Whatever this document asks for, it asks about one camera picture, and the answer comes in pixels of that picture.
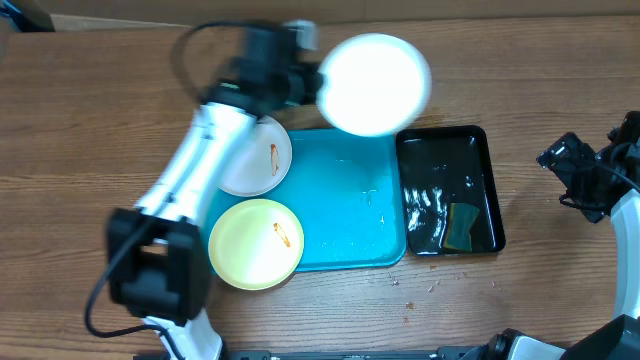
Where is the white plate with crumbs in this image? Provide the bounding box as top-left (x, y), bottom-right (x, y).
top-left (316, 33), bottom-right (432, 137)

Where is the green yellow sponge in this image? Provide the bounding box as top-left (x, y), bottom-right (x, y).
top-left (443, 203), bottom-right (480, 252)

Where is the yellow plate with food scrap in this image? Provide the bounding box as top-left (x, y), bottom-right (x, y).
top-left (208, 199), bottom-right (304, 291)

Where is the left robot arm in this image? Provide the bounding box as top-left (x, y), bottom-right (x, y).
top-left (84, 20), bottom-right (323, 359)

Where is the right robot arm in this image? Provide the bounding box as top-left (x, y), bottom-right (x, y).
top-left (462, 111), bottom-right (639, 360)

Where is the teal plastic tray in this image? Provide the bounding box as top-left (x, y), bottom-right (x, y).
top-left (198, 126), bottom-right (407, 274)

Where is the black rectangular water tray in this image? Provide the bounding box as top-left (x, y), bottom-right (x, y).
top-left (395, 125), bottom-right (506, 256)

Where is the white plate with red stain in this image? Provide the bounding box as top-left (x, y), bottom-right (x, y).
top-left (219, 117), bottom-right (292, 197)

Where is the orange food scrap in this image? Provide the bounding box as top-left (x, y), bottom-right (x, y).
top-left (273, 223), bottom-right (291, 247)

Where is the dark object at corner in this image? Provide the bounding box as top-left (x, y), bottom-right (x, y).
top-left (1, 0), bottom-right (55, 33)

